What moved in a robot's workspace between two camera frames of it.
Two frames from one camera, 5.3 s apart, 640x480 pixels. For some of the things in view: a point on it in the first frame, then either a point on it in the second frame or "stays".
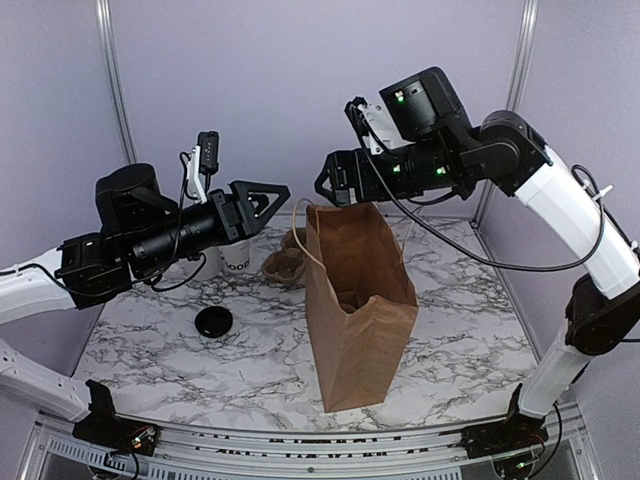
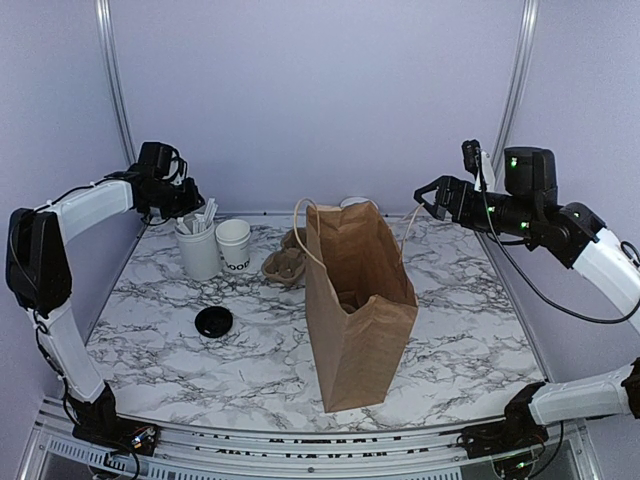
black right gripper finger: (328, 170) → (442, 209)
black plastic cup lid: (213, 321) stays
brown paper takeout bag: (362, 306) stays
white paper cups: (235, 256) stays
